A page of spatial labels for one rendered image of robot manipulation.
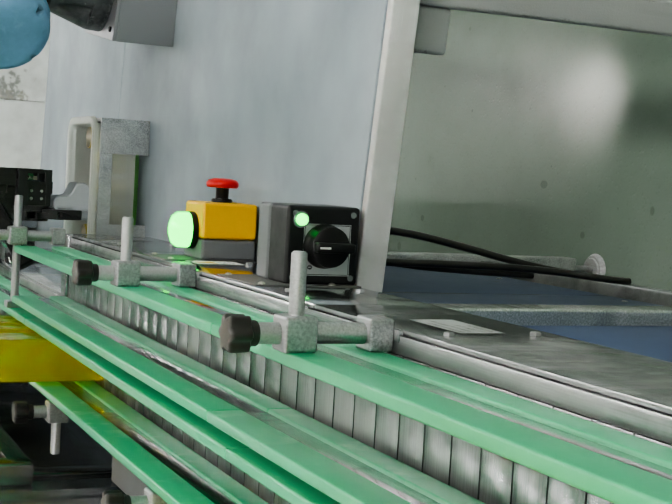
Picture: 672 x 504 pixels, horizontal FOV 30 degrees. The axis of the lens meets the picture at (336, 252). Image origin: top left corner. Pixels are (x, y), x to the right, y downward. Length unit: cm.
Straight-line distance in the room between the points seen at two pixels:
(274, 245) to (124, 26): 70
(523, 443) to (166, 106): 135
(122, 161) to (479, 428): 138
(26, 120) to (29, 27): 382
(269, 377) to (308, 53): 43
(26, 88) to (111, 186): 362
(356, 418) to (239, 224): 58
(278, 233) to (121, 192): 76
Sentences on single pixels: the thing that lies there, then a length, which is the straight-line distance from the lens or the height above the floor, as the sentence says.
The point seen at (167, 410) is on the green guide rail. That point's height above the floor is 96.
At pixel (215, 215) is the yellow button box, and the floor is 81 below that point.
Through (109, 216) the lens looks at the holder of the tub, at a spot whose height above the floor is 81.
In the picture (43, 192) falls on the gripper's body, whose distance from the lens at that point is 202.
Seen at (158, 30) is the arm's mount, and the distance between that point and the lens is 191.
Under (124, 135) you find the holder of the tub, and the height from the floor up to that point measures 79.
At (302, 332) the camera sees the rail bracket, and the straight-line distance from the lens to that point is 91.
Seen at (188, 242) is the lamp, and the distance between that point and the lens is 153.
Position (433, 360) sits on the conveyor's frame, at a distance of 89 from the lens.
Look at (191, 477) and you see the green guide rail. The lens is 125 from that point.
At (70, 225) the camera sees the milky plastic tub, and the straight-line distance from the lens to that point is 214.
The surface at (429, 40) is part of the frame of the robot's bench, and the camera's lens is 134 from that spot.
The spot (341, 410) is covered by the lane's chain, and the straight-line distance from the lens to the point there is 102.
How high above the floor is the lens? 132
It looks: 25 degrees down
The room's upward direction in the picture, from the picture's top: 88 degrees counter-clockwise
